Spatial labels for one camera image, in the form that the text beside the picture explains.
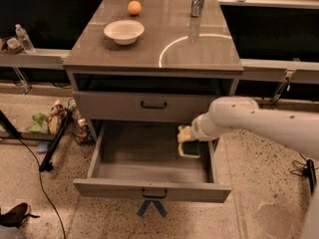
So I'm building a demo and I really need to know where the blue tape cross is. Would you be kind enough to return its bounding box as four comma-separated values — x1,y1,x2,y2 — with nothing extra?
136,199,168,219

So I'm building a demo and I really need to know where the closed grey upper drawer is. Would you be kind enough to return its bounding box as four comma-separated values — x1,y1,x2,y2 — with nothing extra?
74,91,213,122

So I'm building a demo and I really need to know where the white bowl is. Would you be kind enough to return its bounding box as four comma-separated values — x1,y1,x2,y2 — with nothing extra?
104,20,145,45

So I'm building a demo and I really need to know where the grey drawer cabinet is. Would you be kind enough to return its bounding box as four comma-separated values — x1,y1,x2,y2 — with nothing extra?
64,0,243,134

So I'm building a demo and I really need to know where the green sponge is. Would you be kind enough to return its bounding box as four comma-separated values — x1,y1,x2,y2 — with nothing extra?
181,141,200,157

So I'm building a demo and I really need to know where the green plastic bag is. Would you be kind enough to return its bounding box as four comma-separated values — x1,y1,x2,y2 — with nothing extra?
26,113,48,133

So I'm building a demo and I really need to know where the dark shoe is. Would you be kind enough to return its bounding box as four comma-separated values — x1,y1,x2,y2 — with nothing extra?
0,202,39,228

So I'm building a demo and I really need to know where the small tray with items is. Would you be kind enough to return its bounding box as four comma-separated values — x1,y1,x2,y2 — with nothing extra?
0,37,23,55

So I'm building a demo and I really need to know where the black floor cable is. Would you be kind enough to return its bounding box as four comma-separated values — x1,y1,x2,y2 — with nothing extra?
0,110,68,239

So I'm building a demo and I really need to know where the black tripod leg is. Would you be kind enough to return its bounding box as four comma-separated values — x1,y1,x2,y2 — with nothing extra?
39,112,72,172

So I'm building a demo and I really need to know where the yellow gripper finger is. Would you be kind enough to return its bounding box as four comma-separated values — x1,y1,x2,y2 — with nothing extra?
178,142,200,158
177,125,194,143

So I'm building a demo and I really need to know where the open grey lower drawer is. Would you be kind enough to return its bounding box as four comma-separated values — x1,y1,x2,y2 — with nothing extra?
74,120,231,203

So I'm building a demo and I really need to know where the brown snack bag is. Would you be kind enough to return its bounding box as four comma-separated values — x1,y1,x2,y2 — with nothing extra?
48,100,66,134

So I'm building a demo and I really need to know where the black cable bundle right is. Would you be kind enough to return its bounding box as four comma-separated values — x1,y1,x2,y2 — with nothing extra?
289,152,318,194

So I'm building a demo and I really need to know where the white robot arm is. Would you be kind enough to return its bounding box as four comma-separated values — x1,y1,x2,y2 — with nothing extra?
177,97,319,239

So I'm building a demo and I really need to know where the orange fruit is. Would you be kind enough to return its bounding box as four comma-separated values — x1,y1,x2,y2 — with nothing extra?
128,1,142,16

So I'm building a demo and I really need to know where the clear plastic water bottle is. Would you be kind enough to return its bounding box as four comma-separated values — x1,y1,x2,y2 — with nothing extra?
15,24,35,54

